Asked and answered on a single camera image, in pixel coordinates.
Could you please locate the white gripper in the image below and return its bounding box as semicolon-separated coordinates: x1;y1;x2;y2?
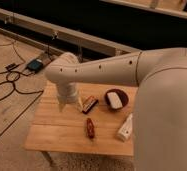
56;83;83;112

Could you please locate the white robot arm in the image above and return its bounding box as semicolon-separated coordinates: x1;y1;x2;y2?
45;48;187;171

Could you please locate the wooden table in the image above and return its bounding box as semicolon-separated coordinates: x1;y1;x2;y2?
24;80;139;167

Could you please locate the red snack packet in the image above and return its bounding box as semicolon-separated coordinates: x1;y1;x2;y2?
86;118;95;139

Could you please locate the white sponge block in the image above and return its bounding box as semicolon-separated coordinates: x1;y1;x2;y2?
107;92;123;109

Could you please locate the dark red bowl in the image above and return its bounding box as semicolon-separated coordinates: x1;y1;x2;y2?
104;89;129;110

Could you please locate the blue power box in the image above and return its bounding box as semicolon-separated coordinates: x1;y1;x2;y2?
26;59;43;73

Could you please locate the white bottle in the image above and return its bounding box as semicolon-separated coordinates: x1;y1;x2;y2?
117;114;133;141

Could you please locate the small black adapter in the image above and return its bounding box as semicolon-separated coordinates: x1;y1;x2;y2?
5;63;17;70

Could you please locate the metal wall rail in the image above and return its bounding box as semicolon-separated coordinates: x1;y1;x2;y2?
0;8;139;56

